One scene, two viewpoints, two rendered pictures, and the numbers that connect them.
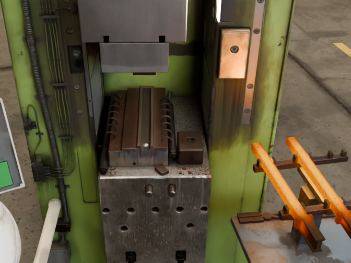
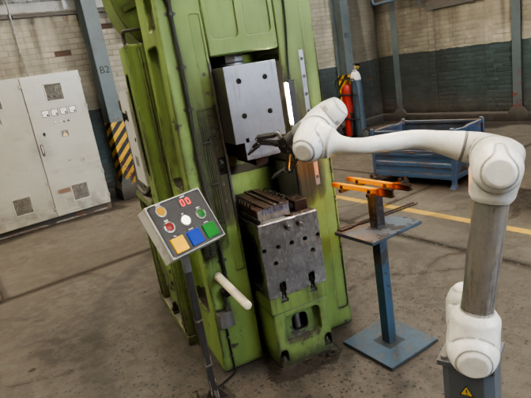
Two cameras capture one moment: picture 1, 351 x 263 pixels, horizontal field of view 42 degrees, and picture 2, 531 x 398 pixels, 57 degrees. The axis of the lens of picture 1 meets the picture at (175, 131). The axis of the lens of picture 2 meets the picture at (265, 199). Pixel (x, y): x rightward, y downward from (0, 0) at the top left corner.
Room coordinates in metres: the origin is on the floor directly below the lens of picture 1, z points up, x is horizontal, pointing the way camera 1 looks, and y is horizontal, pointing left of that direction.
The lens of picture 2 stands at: (-1.20, 1.01, 1.75)
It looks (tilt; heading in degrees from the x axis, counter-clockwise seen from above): 15 degrees down; 341
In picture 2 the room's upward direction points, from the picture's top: 9 degrees counter-clockwise
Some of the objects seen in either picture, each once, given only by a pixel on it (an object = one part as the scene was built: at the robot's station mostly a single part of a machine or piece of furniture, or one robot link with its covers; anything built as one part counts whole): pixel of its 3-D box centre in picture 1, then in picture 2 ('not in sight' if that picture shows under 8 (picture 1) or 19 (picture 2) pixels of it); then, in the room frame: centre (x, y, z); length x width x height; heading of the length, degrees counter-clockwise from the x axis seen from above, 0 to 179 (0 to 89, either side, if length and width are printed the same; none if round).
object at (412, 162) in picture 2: not in sight; (426, 150); (3.84, -3.03, 0.36); 1.20 x 0.80 x 0.72; 19
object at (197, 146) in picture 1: (189, 147); (295, 202); (1.31, -0.05, 0.95); 0.12 x 0.08 x 0.06; 3
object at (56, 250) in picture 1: (58, 251); (225, 318); (1.34, 0.49, 0.36); 0.09 x 0.07 x 0.12; 93
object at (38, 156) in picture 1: (41, 171); (209, 250); (1.34, 0.50, 0.80); 0.06 x 0.03 x 0.14; 93
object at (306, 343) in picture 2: not in sight; (283, 308); (1.46, 0.08, 0.23); 0.55 x 0.37 x 0.47; 3
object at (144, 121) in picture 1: (146, 114); (261, 197); (1.45, 0.11, 0.99); 0.42 x 0.05 x 0.01; 3
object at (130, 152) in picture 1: (139, 122); (257, 204); (1.45, 0.13, 0.96); 0.42 x 0.20 x 0.09; 3
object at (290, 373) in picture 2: not in sight; (300, 362); (1.19, 0.12, 0.01); 0.58 x 0.39 x 0.01; 93
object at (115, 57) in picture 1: (137, 31); (248, 144); (1.45, 0.13, 1.32); 0.42 x 0.20 x 0.10; 3
